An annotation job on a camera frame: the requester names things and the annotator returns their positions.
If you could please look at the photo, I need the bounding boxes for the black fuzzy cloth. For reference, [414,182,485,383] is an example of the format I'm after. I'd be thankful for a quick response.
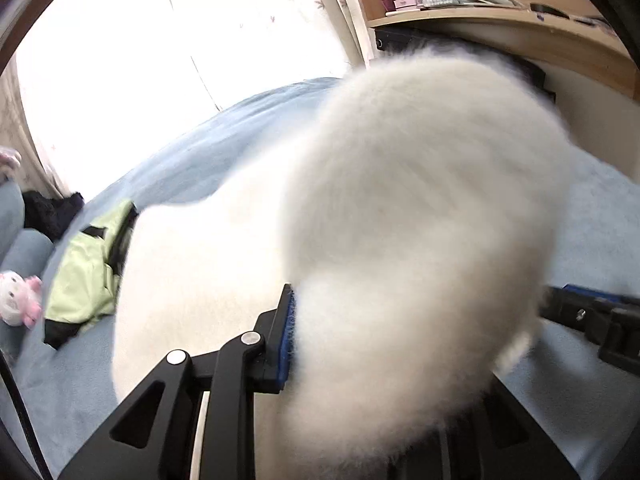
[22,191,86,242]

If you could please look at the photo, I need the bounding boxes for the wooden shelf desk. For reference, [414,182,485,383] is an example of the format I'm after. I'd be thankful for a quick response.
[345,0,640,111]

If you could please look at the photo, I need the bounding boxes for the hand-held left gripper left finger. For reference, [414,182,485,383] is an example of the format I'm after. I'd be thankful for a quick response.
[57,284,296,480]

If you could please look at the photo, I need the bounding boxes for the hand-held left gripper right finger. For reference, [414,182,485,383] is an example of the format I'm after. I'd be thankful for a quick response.
[387,377,583,480]

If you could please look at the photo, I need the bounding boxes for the white cable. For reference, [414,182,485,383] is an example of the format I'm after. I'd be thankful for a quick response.
[190,390,212,480]

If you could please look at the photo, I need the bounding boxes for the blue bed blanket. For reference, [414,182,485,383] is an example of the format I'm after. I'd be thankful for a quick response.
[0,76,640,480]

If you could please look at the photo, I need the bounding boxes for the blue pillow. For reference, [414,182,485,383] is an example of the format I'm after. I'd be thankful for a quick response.
[0,230,55,293]
[0,180,26,261]

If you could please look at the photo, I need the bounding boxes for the white and pink cat plush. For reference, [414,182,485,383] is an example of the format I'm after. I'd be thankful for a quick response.
[0,270,43,329]

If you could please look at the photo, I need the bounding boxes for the white fluffy coat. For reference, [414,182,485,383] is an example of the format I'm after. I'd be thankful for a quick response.
[111,42,576,480]

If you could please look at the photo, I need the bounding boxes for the light green jacket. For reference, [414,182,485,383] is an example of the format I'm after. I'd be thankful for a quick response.
[42,199,141,351]

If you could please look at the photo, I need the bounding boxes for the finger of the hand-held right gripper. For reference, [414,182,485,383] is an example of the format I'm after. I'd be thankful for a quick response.
[540,284,640,376]

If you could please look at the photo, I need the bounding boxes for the black cable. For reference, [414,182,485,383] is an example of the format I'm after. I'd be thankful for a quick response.
[0,350,53,480]

